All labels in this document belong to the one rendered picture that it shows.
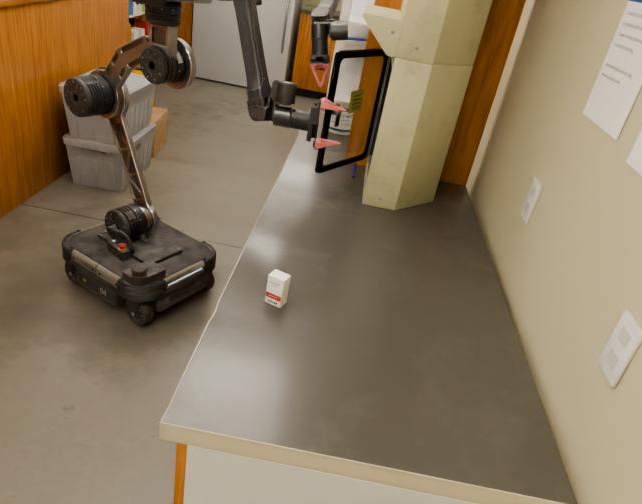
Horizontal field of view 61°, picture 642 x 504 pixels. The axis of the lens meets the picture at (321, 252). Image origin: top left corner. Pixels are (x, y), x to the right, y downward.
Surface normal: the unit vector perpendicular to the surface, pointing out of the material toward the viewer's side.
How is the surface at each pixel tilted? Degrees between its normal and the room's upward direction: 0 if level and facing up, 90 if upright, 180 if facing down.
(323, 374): 0
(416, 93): 90
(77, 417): 0
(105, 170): 95
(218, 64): 90
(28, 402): 0
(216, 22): 90
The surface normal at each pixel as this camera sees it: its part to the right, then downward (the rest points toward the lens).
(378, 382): 0.17, -0.86
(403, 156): -0.11, 0.47
